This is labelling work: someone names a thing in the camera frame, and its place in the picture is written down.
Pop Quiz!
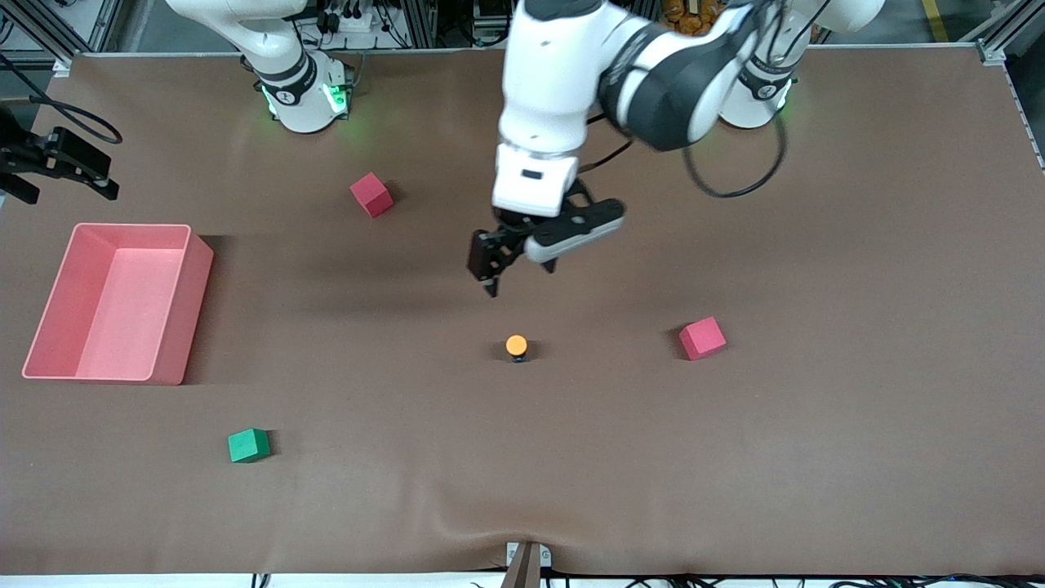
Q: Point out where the red foam cube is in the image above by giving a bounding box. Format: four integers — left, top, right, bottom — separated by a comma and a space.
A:
678, 316, 727, 361
349, 171, 395, 219

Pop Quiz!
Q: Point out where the pink plastic bin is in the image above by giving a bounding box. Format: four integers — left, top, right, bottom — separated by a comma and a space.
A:
22, 223, 215, 385

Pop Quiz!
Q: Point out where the brown table mat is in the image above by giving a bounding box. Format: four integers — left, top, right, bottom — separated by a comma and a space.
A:
0, 45, 1045, 577

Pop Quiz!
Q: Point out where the white power strip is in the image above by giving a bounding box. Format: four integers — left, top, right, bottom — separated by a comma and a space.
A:
331, 7, 391, 35

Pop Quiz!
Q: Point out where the orange items bag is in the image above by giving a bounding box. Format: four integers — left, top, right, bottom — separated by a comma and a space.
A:
661, 0, 729, 38

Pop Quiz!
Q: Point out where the green foam cube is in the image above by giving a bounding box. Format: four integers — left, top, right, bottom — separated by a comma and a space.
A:
228, 427, 271, 464

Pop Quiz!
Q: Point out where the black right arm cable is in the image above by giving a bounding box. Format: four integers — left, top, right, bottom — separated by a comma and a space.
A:
0, 51, 124, 148

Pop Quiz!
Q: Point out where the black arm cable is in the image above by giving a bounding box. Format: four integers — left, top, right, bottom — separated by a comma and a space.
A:
0, 51, 124, 148
682, 110, 789, 199

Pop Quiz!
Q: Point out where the aluminium frame profile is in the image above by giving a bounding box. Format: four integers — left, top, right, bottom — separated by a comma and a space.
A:
0, 0, 123, 76
976, 0, 1045, 66

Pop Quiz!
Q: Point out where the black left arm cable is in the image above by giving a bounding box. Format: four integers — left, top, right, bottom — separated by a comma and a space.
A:
682, 110, 789, 199

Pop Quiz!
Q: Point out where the aluminium frame post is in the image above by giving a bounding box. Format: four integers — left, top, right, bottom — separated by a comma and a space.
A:
404, 0, 438, 48

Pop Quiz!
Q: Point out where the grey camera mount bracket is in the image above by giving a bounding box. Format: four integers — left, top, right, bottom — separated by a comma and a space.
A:
506, 541, 553, 588

